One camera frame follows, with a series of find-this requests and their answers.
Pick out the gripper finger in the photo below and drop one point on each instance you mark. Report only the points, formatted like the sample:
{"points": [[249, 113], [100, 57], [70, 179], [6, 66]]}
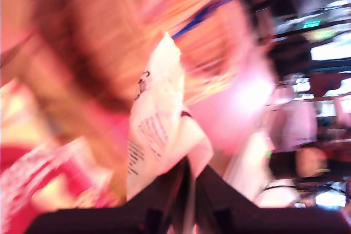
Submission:
{"points": [[214, 206], [167, 206]]}

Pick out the white egg bag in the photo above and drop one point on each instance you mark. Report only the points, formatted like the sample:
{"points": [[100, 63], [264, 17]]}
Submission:
{"points": [[159, 108]]}

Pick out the red egg bag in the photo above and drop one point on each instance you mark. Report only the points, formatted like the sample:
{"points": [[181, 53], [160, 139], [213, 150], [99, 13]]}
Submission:
{"points": [[16, 157]]}

